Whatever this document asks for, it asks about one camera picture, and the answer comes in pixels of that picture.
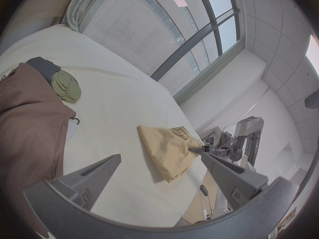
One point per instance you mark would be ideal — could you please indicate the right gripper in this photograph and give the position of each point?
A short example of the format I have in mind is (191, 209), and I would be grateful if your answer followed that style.
(206, 148)

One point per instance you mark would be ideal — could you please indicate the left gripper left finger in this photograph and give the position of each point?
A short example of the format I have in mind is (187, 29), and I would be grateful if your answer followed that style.
(97, 175)

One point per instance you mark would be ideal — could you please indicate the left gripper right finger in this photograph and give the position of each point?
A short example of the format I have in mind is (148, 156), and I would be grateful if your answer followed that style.
(234, 180)

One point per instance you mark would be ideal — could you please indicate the tan shorts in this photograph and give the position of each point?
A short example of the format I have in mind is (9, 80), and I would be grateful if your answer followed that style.
(167, 150)

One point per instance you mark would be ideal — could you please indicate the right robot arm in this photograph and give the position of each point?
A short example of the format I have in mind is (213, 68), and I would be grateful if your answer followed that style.
(249, 126)

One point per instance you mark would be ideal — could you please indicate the black power adapter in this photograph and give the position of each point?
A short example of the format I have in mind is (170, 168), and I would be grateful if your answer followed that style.
(204, 190)

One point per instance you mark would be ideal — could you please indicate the green garment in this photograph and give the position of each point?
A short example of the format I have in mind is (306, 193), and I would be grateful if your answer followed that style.
(66, 88)

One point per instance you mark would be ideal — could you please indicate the brown garment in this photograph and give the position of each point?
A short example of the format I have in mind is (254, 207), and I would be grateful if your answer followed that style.
(27, 113)

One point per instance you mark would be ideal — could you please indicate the window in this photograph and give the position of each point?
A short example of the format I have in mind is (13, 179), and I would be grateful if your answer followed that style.
(154, 33)

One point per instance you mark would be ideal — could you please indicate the black garment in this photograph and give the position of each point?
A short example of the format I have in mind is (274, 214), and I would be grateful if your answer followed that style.
(42, 66)

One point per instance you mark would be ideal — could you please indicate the grey-green curtain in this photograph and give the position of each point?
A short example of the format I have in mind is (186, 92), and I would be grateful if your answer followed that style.
(79, 11)

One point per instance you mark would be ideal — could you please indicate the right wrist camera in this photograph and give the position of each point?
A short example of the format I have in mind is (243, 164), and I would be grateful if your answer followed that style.
(209, 141)

